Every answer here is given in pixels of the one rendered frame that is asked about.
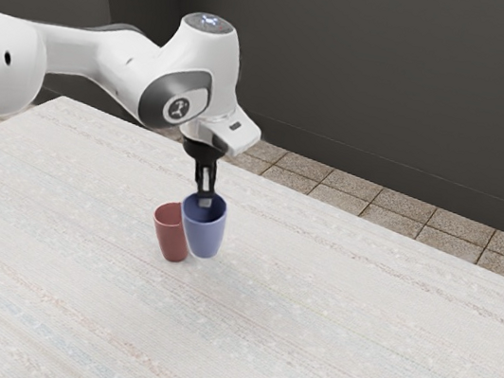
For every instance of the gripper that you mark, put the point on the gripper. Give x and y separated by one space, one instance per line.
200 150

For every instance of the blue cup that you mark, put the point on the blue cup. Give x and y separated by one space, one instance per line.
204 232

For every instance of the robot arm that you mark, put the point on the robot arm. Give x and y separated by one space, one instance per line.
100 55

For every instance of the red cup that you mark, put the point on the red cup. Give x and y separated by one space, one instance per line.
170 236

